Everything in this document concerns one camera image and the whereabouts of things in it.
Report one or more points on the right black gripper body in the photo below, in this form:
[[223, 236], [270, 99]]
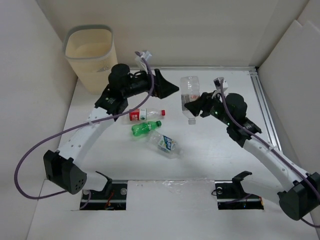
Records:
[[213, 108]]

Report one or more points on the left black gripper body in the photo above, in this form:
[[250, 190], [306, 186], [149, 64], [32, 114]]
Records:
[[138, 85]]

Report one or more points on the clear bottle orange blue label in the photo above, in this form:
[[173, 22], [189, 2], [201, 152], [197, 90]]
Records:
[[190, 91]]

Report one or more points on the clear bottle red label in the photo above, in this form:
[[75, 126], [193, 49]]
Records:
[[144, 114]]

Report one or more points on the green plastic bottle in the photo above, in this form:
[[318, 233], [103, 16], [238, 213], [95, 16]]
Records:
[[145, 127]]

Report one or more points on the clear bottle green white label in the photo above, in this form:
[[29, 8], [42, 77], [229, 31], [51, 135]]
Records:
[[164, 145]]

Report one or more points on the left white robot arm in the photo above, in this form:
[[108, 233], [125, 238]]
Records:
[[63, 166]]

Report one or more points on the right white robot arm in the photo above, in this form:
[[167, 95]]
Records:
[[298, 192]]

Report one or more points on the beige plastic waste bin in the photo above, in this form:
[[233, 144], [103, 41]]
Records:
[[90, 51]]

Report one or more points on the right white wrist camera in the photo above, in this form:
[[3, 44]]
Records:
[[220, 84]]

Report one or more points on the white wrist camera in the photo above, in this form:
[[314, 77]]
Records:
[[220, 84], [142, 58]]

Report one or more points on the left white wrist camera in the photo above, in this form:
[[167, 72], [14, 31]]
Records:
[[142, 58]]

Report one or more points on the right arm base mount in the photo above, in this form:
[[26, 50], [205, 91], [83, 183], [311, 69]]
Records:
[[230, 194]]

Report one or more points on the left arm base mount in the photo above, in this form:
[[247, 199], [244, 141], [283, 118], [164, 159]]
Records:
[[115, 200]]

